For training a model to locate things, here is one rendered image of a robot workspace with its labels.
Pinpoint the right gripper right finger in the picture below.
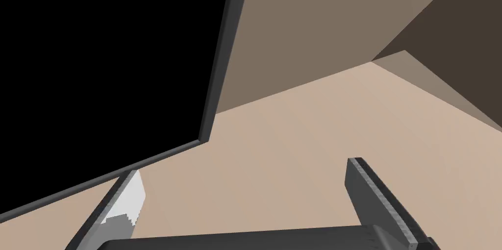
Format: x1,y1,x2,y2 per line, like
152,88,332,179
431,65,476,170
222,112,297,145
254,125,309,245
345,157,443,250

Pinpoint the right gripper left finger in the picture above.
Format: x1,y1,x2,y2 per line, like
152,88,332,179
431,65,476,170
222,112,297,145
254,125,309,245
65,169,146,250

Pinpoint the black panel with grey frame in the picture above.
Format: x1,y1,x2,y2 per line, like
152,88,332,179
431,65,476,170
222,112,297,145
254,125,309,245
0,0,253,224

